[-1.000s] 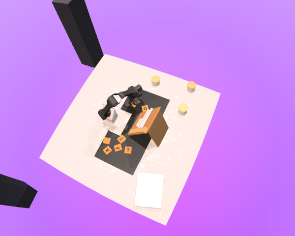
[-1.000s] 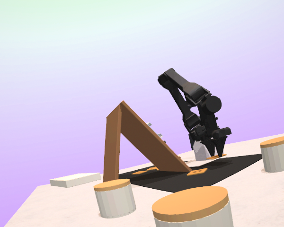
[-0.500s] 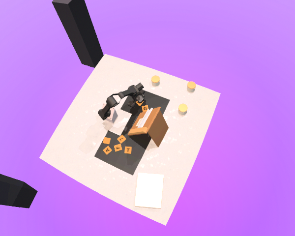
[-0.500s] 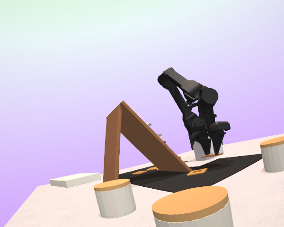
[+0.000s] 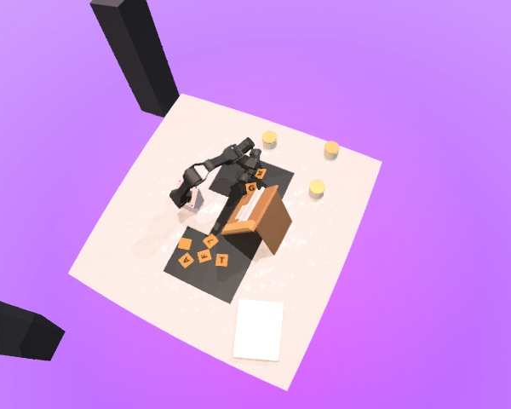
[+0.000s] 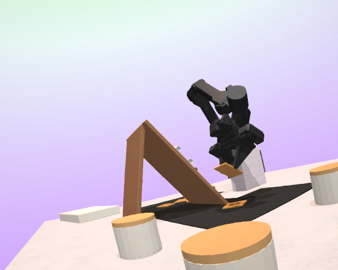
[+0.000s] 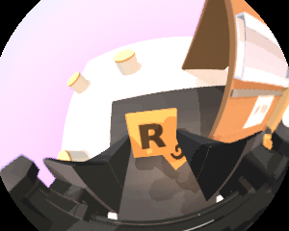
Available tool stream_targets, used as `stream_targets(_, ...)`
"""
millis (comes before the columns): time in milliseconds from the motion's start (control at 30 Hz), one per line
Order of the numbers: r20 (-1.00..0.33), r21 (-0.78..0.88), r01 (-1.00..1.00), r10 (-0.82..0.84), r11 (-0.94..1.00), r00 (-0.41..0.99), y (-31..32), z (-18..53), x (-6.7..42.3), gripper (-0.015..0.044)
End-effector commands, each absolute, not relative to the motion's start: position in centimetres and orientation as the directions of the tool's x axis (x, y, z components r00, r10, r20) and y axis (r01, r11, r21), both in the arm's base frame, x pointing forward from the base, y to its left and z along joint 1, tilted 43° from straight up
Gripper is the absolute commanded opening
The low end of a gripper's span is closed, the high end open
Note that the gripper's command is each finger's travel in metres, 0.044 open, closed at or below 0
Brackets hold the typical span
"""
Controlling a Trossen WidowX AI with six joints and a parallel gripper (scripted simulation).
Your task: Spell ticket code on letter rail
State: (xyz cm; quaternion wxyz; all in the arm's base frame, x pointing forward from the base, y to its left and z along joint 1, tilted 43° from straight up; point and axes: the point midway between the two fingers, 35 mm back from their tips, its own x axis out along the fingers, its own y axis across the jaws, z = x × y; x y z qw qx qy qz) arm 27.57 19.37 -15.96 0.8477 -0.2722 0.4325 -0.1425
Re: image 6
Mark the white cylindrical container with orange lid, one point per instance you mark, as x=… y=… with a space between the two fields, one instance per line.
x=236 y=246
x=324 y=181
x=137 y=236

